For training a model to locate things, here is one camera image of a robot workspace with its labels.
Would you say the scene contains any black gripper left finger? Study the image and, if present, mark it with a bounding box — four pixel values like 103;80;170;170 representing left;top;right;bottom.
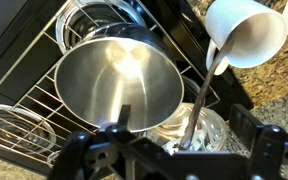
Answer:
47;104;142;180

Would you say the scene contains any metal wire stove grate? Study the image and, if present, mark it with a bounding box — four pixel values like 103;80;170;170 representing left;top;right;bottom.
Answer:
0;0;222;168

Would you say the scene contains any deep stainless steel bowl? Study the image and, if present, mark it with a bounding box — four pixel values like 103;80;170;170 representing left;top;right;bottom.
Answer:
53;22;185;133

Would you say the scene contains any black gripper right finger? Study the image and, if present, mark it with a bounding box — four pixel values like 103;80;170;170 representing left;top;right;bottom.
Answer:
229;103;288;180

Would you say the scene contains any shallow silver bowl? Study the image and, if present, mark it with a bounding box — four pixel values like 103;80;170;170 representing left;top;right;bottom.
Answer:
146;102;229;155

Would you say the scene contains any white ceramic mug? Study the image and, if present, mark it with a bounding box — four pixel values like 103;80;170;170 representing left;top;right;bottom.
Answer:
204;0;288;76

